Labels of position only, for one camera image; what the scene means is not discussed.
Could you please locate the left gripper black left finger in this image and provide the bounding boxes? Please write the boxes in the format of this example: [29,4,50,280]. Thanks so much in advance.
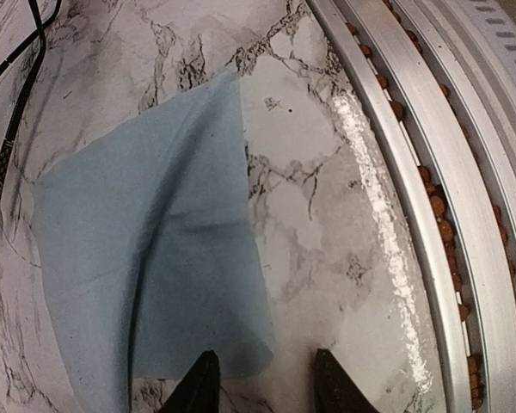
[157,350,220,413]

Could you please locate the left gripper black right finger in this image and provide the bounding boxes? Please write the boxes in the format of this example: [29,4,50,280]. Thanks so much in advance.
[313,348,378,413]

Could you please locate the aluminium front frame rail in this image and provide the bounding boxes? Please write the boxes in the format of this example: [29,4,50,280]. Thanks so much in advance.
[310,1,516,412]

